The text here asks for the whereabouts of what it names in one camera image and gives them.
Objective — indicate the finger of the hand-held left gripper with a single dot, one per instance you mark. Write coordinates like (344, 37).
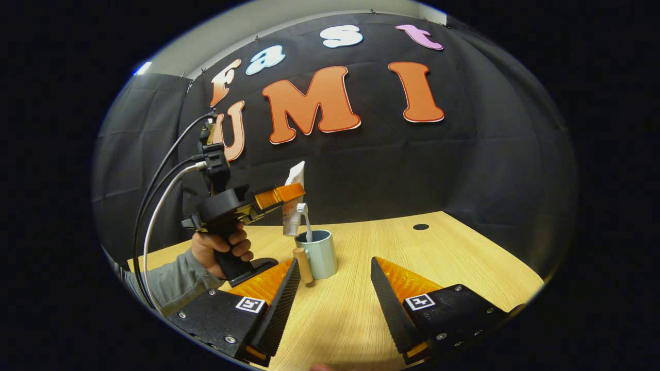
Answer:
(278, 196)

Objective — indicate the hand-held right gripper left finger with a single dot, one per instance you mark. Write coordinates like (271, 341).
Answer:
(286, 304)

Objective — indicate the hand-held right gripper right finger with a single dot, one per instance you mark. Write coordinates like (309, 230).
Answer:
(389, 304)

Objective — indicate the white toothpaste tube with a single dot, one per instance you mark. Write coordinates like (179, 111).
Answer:
(294, 216)

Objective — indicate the white toothbrush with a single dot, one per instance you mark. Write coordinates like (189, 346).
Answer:
(305, 219)

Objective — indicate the wooden desktop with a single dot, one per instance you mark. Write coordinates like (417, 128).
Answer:
(438, 268)

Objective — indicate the black backdrop cloth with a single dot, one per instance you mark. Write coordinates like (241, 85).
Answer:
(412, 170)

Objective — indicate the bright ceiling light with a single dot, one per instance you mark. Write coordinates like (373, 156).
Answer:
(143, 68)

